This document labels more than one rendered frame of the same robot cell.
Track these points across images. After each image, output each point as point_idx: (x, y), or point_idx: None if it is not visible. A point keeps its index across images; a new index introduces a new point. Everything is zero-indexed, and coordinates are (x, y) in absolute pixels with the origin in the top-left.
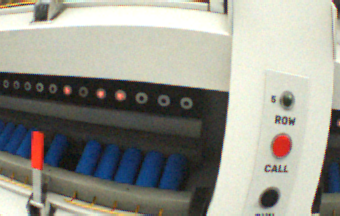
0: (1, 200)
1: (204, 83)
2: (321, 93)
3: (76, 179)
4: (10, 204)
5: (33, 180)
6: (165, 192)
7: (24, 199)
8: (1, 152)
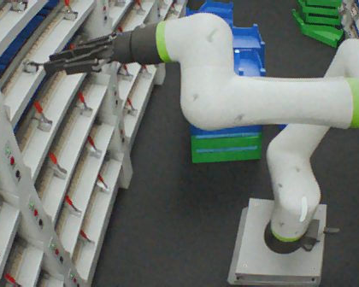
0: (62, 27)
1: None
2: None
3: (61, 4)
4: (65, 25)
5: (69, 8)
6: None
7: (61, 21)
8: (44, 20)
